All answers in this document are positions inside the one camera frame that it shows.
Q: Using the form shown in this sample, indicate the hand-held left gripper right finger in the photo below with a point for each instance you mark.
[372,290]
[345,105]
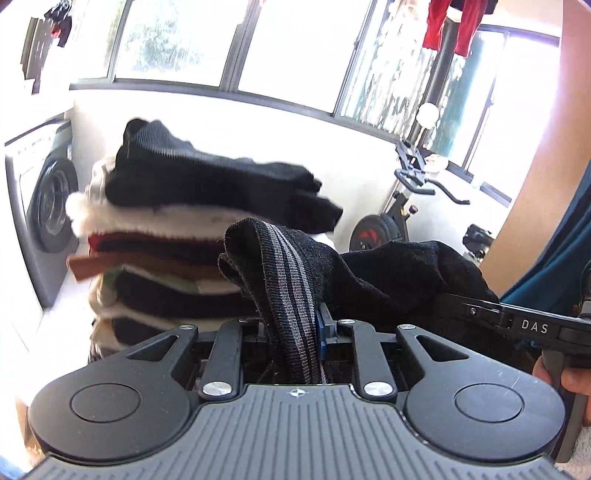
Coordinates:
[323,330]

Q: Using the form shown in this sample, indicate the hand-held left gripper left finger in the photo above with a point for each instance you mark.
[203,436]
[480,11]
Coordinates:
[226,350]

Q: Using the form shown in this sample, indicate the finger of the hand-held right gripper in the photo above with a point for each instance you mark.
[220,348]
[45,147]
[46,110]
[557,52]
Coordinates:
[471,311]

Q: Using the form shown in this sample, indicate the black pants with striped waistband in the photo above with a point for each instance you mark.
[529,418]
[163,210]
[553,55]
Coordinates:
[286,286]

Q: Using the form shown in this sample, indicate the stack of folded clothes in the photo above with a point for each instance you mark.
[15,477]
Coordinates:
[184,184]

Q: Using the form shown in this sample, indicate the person's right hand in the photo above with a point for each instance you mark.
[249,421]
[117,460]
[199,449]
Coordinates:
[575,381]

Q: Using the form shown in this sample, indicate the teal curtain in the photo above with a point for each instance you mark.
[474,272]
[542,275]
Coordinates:
[554,258]

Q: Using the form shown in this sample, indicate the black exercise bike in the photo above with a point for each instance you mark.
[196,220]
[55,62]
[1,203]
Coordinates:
[369,235]

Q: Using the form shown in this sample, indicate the grey washing machine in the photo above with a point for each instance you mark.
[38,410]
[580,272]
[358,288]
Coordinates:
[51,207]

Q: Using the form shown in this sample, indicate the red hanging garment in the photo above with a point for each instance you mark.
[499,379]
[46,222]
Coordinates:
[434,27]

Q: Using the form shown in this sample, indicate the dark hanging garment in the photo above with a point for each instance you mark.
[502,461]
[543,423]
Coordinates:
[41,46]

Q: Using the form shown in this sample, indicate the black window frame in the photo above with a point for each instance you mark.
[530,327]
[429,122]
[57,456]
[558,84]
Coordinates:
[240,46]

